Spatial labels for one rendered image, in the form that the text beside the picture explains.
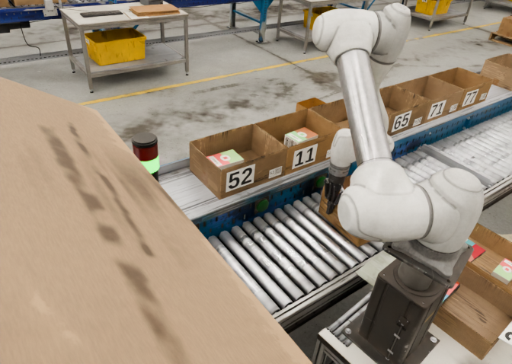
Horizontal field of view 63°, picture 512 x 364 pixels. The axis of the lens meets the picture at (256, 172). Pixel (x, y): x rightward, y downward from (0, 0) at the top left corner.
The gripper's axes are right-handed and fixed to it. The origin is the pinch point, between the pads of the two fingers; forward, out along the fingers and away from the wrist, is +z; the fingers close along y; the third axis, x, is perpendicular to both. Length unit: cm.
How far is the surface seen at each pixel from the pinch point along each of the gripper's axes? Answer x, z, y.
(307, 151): 8.4, -13.2, -28.7
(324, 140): 19.6, -16.8, -28.8
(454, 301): 11, 9, 63
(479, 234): 54, 6, 48
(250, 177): -27.6, -10.2, -28.6
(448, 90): 152, -15, -40
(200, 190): -48, -3, -40
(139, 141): -101, -81, 30
